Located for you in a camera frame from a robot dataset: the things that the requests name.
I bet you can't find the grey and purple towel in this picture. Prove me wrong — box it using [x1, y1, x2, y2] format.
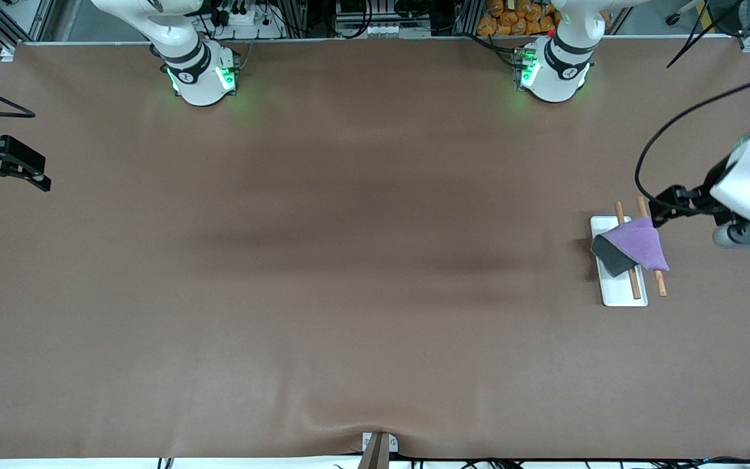
[590, 216, 671, 278]

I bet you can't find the white rack with wooden rods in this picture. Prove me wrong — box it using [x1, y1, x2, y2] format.
[589, 197, 667, 307]

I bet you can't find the pile of orange objects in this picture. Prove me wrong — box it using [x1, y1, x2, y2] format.
[477, 0, 611, 37]

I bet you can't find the white connector block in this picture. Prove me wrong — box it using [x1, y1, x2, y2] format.
[359, 23, 433, 40]

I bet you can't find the brown table cover mat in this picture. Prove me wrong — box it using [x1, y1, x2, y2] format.
[0, 38, 750, 461]

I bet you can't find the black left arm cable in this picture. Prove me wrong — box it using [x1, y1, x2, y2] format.
[635, 79, 750, 213]

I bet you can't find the metal table clamp bracket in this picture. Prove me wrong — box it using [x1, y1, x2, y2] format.
[357, 431, 400, 469]

